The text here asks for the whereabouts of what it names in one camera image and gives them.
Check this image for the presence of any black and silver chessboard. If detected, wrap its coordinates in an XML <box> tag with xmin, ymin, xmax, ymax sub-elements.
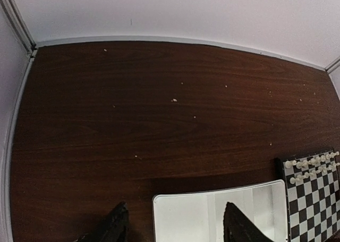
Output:
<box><xmin>274</xmin><ymin>149</ymin><xmax>339</xmax><ymax>241</ymax></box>

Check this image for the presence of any white chess pieces row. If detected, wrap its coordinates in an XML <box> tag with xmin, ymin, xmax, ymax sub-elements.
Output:
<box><xmin>283</xmin><ymin>151</ymin><xmax>339</xmax><ymax>188</ymax></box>

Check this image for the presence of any white plastic tray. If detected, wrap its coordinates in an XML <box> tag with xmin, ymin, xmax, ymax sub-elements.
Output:
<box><xmin>152</xmin><ymin>180</ymin><xmax>288</xmax><ymax>241</ymax></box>

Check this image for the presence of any left aluminium frame post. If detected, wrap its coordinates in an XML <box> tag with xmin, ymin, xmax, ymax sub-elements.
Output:
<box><xmin>1</xmin><ymin>0</ymin><xmax>37</xmax><ymax>57</ymax></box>

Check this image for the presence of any right aluminium frame post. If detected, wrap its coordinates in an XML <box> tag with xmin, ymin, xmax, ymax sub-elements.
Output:
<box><xmin>325</xmin><ymin>56</ymin><xmax>340</xmax><ymax>74</ymax></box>

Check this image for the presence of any aluminium frame post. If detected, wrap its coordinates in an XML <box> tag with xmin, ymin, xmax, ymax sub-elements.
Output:
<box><xmin>1</xmin><ymin>0</ymin><xmax>37</xmax><ymax>57</ymax></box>
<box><xmin>325</xmin><ymin>56</ymin><xmax>340</xmax><ymax>74</ymax></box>

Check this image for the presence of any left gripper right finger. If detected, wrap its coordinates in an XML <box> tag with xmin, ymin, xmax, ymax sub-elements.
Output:
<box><xmin>223</xmin><ymin>202</ymin><xmax>271</xmax><ymax>242</ymax></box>

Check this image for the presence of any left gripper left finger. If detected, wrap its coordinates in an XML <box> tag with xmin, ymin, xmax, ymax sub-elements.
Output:
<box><xmin>77</xmin><ymin>202</ymin><xmax>130</xmax><ymax>242</ymax></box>

